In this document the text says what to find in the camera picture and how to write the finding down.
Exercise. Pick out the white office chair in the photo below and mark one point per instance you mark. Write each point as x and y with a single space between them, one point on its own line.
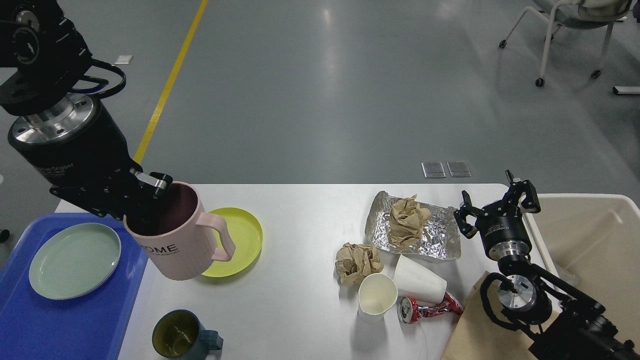
577 15

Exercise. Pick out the beige plastic bin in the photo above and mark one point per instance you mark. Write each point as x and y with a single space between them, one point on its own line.
593 241

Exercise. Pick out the white bar on floor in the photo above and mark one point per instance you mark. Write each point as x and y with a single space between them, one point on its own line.
626 90

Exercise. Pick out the crumpled brown paper ball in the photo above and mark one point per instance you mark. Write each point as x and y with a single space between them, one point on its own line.
354 262

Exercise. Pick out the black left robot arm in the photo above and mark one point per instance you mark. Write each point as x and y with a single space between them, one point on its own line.
52 60

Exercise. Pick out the pale green plate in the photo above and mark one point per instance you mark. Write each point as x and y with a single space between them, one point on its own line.
75 261

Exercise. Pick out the left metal floor plate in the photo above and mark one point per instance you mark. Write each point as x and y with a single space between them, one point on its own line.
433 170

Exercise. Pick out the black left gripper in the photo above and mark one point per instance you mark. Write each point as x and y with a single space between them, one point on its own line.
85 157

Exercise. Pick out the tipped white paper cup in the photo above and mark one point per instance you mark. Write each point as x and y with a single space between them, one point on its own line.
416 281

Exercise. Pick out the dark teal mug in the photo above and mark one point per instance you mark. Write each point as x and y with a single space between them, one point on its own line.
179 335

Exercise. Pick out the crumpled brown paper on foil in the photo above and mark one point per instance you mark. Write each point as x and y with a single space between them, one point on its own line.
407 222

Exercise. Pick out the brown paper bag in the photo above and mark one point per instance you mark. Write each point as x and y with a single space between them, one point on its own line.
475 337

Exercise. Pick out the white floor marker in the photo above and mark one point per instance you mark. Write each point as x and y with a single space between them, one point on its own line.
123 59

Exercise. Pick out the blue plastic tray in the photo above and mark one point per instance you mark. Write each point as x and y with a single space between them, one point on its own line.
90 327

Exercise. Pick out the metal floor plate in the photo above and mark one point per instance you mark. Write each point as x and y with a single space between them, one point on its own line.
433 170
459 169

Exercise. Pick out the upright white paper cup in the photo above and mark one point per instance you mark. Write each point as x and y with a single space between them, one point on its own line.
376 295

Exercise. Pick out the yellow plastic plate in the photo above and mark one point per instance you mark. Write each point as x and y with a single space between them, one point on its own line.
247 234

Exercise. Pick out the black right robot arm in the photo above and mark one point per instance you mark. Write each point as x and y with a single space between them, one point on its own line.
563 322

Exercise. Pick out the pink mug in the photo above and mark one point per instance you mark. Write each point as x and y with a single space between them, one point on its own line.
187 240

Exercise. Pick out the crumpled aluminium foil sheet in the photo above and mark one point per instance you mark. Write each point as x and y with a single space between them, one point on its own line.
440 235

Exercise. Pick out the right metal floor plate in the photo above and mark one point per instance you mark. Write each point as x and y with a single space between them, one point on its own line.
459 169

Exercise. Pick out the crushed red soda can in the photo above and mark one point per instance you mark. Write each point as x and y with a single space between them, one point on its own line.
409 312

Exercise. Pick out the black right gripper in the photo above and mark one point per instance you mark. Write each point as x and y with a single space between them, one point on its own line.
500 225

